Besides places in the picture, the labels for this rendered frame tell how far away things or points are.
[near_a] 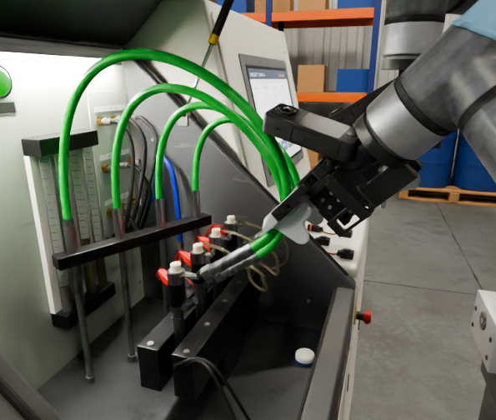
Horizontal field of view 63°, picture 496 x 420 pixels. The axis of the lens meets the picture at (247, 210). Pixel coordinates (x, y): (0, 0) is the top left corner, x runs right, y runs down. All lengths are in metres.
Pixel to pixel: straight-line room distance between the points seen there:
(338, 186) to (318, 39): 6.58
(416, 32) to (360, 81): 5.19
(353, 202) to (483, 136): 0.15
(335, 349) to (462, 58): 0.50
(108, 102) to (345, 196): 0.62
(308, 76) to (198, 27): 4.90
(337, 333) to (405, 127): 0.46
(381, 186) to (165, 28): 0.67
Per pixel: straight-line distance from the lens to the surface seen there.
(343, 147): 0.45
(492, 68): 0.38
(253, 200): 0.90
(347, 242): 1.08
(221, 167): 0.91
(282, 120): 0.47
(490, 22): 0.39
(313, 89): 5.80
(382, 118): 0.42
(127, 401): 0.84
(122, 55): 0.61
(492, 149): 0.37
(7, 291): 0.80
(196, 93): 0.65
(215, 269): 0.61
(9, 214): 0.77
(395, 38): 0.60
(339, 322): 0.80
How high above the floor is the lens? 1.38
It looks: 18 degrees down
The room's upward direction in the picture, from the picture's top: straight up
